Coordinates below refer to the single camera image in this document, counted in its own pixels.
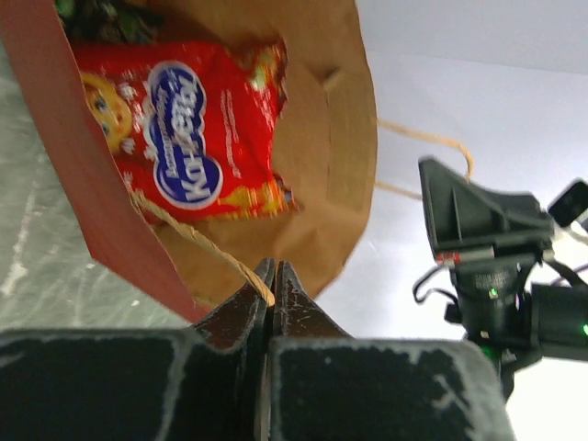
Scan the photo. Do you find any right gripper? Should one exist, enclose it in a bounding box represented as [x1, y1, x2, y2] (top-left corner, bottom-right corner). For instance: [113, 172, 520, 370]
[419, 157, 587, 340]

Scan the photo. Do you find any red paper bag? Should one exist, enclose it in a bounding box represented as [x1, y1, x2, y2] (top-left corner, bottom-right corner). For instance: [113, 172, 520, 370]
[1, 1, 459, 321]

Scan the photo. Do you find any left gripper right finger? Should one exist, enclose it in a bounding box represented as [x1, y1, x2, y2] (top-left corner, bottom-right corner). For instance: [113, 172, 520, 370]
[268, 262, 515, 440]

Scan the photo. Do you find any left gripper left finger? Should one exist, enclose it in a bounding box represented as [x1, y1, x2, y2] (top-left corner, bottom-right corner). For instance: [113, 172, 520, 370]
[1, 285, 269, 440]

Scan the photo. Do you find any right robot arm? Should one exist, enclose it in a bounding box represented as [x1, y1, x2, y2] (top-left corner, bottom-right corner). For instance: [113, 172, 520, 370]
[413, 157, 587, 397]

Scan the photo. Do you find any red snack packet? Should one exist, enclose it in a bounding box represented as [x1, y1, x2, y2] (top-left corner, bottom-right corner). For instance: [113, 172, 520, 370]
[73, 40, 296, 223]

